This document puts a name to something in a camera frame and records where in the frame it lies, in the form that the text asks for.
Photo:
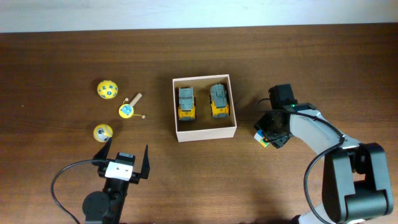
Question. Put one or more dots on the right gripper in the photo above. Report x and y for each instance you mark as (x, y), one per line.
(280, 140)

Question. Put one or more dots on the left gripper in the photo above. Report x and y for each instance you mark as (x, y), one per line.
(135, 177)

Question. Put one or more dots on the two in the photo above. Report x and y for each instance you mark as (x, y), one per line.
(260, 138)

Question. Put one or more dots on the yellow grey tanker truck toy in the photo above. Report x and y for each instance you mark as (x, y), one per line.
(219, 101)

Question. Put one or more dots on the yellow grey dump truck toy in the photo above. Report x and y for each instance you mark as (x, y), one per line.
(186, 104)

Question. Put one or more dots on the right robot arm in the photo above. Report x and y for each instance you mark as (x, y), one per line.
(356, 186)

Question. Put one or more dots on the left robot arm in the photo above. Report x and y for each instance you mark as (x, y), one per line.
(106, 206)

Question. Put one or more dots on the yellow ball with eye face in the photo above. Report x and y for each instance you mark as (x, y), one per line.
(102, 132)

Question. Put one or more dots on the yellow wooden rattle drum toy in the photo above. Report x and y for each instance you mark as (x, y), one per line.
(126, 110)

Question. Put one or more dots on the pink cardboard box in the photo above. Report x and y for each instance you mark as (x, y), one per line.
(204, 126)

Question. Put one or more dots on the yellow ball with blue letters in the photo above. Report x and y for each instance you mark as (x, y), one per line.
(107, 89)

